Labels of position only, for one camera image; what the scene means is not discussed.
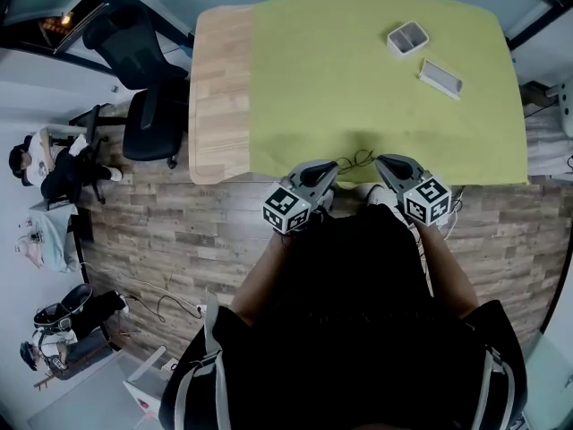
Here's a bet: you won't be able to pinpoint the wooden coat rack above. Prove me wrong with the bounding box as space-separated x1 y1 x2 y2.
32 328 141 392

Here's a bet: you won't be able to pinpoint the white rounded device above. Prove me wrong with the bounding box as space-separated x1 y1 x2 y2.
543 81 573 138

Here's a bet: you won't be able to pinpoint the thin-framed eyeglasses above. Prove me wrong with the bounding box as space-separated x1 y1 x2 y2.
335 149 378 173

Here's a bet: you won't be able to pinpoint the white divided container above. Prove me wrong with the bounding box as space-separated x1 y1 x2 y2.
386 20 431 60

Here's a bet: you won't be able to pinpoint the grey right shoulder strap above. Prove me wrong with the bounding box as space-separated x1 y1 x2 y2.
468 346 517 430

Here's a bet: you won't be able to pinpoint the black mesh office chair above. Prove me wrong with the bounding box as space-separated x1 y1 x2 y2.
81 5 192 171

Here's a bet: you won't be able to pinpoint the pale blue cloth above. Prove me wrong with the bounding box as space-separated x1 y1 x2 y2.
15 203 82 275

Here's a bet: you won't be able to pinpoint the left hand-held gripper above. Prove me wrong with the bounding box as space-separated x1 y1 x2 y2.
262 159 340 236

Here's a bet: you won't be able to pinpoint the white power strip with cables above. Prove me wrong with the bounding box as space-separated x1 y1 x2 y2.
440 185 466 241

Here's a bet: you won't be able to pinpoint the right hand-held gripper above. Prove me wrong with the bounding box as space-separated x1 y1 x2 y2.
373 153 453 228

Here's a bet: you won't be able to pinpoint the white lace cloth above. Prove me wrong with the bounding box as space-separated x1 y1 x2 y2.
524 114 573 183

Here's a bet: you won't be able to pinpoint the person's left forearm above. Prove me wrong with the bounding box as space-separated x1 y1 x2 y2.
229 232 293 327

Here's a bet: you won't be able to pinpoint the white oblong tray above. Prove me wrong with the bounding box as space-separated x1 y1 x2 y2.
418 57 464 101

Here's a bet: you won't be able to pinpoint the black flat box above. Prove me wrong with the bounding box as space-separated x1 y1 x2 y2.
71 208 96 245

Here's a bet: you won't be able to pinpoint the grey left shoulder strap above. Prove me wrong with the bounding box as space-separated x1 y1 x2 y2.
173 304 233 430

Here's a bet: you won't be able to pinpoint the wooden table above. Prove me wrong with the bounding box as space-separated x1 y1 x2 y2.
187 4 257 187

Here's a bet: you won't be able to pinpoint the green tablecloth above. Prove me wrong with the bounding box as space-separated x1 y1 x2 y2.
247 0 531 187

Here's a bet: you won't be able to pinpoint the person's right white shoe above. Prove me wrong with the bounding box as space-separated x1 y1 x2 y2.
355 183 400 211

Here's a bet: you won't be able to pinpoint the white cabinet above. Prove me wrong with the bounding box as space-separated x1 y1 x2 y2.
122 344 181 421

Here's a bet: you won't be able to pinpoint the grey shoulder strap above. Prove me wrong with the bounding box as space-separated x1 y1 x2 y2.
468 346 517 430
173 304 233 430

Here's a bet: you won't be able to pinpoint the person's right forearm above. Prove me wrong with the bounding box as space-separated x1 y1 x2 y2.
417 223 481 318

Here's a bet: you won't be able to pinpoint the person's black shirt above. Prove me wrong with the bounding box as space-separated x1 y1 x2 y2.
158 202 529 430

